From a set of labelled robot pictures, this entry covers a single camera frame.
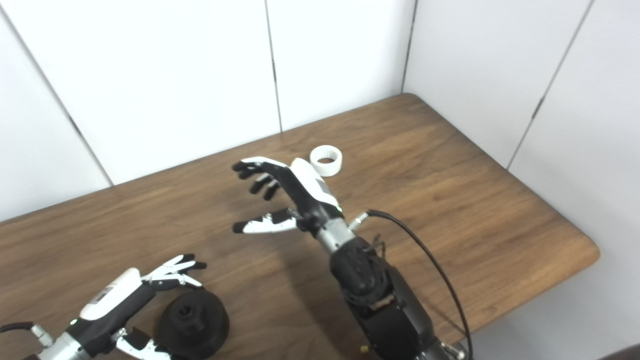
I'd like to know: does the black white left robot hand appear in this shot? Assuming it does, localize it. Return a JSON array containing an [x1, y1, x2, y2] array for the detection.
[[70, 253, 208, 360]]

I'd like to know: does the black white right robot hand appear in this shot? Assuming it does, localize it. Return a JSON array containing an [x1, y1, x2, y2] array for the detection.
[[231, 156, 346, 236]]

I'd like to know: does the white plastic ring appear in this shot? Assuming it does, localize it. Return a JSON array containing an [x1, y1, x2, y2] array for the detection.
[[309, 145, 344, 177]]

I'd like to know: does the round black plastic part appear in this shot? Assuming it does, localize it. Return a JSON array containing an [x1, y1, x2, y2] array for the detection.
[[157, 288, 231, 360]]

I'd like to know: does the thin right arm wire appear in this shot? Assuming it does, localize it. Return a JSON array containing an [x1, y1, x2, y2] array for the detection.
[[366, 234, 387, 260]]

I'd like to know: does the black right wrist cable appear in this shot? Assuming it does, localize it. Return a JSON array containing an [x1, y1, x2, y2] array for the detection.
[[348, 209, 473, 360]]

